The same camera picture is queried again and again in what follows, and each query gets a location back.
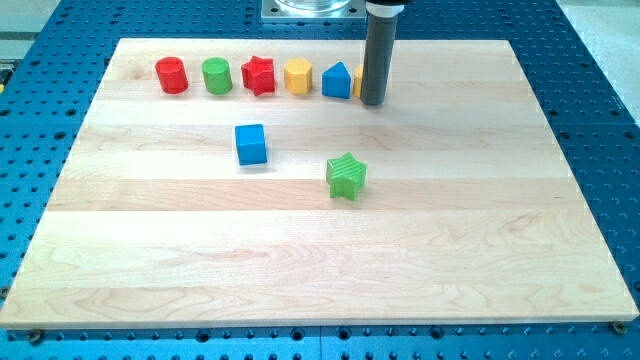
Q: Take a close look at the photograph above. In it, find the red cylinder block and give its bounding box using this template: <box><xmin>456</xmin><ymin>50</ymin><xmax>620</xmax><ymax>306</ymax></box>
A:
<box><xmin>155</xmin><ymin>57</ymin><xmax>189</xmax><ymax>94</ymax></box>

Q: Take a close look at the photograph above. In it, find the red star block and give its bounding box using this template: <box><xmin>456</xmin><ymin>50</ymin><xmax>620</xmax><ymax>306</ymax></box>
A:
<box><xmin>241</xmin><ymin>56</ymin><xmax>275</xmax><ymax>96</ymax></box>

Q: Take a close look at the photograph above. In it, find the yellow block behind rod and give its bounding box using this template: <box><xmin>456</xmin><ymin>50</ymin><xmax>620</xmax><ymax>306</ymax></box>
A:
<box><xmin>352</xmin><ymin>64</ymin><xmax>364</xmax><ymax>98</ymax></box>

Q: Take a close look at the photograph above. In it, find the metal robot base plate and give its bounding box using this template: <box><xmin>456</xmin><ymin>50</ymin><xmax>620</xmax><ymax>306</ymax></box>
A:
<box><xmin>261</xmin><ymin>0</ymin><xmax>366</xmax><ymax>20</ymax></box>

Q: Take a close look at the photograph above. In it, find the blue cube block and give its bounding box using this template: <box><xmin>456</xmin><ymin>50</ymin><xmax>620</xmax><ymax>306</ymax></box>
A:
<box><xmin>235</xmin><ymin>124</ymin><xmax>267</xmax><ymax>166</ymax></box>

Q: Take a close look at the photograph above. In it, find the green star block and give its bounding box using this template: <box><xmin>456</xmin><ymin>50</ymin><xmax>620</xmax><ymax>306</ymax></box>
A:
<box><xmin>326</xmin><ymin>152</ymin><xmax>367</xmax><ymax>201</ymax></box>

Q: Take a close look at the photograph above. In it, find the green cylinder block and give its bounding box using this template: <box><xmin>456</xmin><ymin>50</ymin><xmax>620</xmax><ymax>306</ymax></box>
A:
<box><xmin>201</xmin><ymin>57</ymin><xmax>233</xmax><ymax>95</ymax></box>

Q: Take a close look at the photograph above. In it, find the wooden board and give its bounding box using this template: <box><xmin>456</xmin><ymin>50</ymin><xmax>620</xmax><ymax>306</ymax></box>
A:
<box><xmin>1</xmin><ymin>38</ymin><xmax>638</xmax><ymax>329</ymax></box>

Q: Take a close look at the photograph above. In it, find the yellow hexagon block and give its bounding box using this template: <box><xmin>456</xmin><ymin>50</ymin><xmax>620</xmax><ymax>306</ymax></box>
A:
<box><xmin>284</xmin><ymin>58</ymin><xmax>312</xmax><ymax>95</ymax></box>

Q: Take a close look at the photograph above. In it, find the blue triangular prism block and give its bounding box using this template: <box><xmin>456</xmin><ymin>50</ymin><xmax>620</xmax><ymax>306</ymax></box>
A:
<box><xmin>321</xmin><ymin>62</ymin><xmax>351</xmax><ymax>99</ymax></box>

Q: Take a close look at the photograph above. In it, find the blue perforated table plate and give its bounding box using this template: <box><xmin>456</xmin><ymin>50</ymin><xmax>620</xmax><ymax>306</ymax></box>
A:
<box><xmin>1</xmin><ymin>1</ymin><xmax>639</xmax><ymax>359</ymax></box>

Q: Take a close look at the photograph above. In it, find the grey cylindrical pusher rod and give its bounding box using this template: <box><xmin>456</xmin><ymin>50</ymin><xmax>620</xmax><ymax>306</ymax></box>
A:
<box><xmin>360</xmin><ymin>0</ymin><xmax>404</xmax><ymax>106</ymax></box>

